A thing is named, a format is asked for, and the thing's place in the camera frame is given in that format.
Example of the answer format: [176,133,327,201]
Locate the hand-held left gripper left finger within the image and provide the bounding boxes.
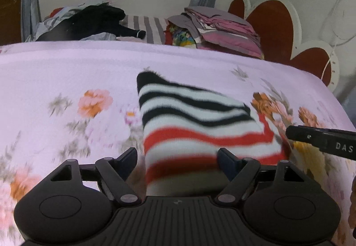
[49,147,141,205]

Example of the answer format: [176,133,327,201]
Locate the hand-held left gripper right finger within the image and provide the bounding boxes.
[214,147,307,205]

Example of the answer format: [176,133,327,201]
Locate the red black white striped sweater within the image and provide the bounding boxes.
[136,70,291,197]

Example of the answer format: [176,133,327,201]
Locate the white grey crumpled clothes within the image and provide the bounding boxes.
[24,0,118,42]

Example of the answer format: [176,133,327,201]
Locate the pink floral blanket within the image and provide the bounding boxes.
[0,40,356,246]

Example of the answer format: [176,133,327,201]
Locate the red white flower-shaped headboard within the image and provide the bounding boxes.
[227,0,341,89]

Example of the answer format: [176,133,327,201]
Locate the folded pink grey bedding stack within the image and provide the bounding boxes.
[168,6,265,61]

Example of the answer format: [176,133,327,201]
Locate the colourful patterned cloth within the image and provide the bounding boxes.
[165,25,197,48]

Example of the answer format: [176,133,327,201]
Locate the grey white striped cloth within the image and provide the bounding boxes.
[120,15,171,45]

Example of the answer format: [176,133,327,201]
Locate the black garment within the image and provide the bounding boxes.
[36,3,147,41]

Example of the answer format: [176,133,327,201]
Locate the brown wooden door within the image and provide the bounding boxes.
[0,0,23,47]

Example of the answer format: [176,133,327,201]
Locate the white cable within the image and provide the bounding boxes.
[319,0,356,86]

